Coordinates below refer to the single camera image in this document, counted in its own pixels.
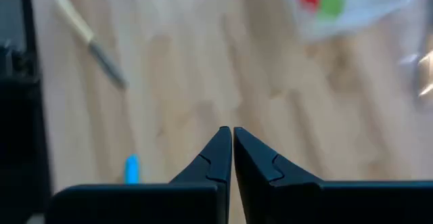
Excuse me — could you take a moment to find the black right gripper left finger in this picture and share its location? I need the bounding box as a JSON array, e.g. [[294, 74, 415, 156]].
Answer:
[[45, 125, 233, 224]]

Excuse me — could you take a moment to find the white plastic bin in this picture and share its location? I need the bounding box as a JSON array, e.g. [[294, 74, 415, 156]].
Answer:
[[283, 0, 427, 44]]

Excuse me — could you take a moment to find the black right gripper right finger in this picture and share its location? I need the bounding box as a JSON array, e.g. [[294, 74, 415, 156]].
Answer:
[[233, 126, 433, 224]]

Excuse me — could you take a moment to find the green silicone spatula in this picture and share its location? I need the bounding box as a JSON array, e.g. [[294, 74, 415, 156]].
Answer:
[[316, 0, 346, 20]]

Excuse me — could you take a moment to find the cream-handled kitchen knife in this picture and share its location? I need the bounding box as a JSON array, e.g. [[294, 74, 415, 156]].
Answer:
[[53, 0, 129, 91]]

